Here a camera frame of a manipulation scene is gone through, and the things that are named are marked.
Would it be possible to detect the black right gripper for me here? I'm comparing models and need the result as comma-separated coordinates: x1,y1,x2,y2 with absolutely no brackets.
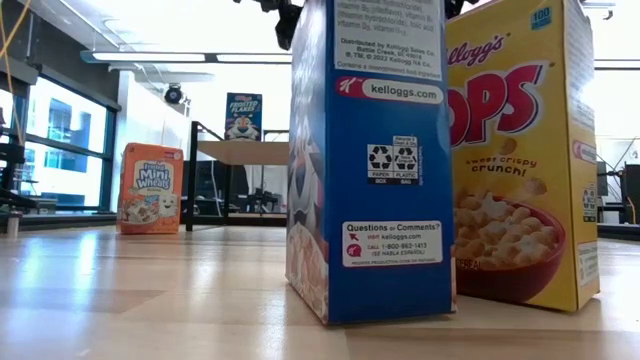
444,0,480,20

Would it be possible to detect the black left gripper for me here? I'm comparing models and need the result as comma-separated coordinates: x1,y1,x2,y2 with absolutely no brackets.
232,0,304,51

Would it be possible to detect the blue Frosted Flakes cereal box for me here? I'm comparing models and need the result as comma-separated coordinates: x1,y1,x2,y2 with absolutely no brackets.
224,92,264,142
285,0,457,326

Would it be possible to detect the yellow Corn Pops cereal box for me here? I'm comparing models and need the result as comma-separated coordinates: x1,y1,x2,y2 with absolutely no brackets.
444,0,601,314

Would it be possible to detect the orange Mini Wheats cereal box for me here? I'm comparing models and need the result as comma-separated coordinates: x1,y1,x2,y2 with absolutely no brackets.
116,142,185,236

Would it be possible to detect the dark background desk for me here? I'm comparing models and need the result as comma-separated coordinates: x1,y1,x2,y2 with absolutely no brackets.
180,159,250,216

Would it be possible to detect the dark framed window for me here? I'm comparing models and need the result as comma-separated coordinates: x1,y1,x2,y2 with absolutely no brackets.
0,54,122,217

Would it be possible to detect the black background equipment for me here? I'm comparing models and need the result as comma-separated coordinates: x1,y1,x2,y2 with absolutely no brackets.
597,159,640,226

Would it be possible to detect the small grey cylinder stub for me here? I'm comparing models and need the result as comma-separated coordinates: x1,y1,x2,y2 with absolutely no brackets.
5,210,21,239

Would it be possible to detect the round black ceiling camera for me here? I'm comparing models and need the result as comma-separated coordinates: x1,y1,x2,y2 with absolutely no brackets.
163,83,184,105

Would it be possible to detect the wooden shelf with black frame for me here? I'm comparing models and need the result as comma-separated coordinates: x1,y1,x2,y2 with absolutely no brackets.
184,120,290,233

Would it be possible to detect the yellow orange cable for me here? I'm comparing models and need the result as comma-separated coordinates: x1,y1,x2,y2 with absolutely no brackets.
0,0,32,146

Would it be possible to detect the black aluminium table frame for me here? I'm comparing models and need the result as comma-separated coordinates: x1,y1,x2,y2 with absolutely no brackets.
0,212,640,241

